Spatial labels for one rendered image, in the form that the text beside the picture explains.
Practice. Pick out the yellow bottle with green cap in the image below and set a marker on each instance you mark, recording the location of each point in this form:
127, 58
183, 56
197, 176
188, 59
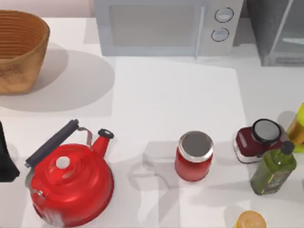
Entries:
297, 130

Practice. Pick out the green bottle with black cap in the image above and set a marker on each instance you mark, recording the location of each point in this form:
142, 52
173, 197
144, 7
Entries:
273, 169

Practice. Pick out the red jar with metal lid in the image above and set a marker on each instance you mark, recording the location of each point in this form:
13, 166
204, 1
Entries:
193, 159

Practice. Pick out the microwave knob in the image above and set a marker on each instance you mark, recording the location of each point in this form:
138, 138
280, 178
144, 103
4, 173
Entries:
224, 14
220, 35

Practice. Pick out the brown woven basket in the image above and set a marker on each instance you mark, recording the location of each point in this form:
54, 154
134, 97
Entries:
21, 57

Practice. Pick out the grey cabinet with dark inside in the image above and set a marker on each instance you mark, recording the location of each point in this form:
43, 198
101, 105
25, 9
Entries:
273, 31

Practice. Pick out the dark red jar black lid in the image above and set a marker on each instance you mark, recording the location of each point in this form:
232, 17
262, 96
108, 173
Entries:
249, 142

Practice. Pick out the pale microwave oven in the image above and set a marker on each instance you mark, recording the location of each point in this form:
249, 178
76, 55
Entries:
152, 28

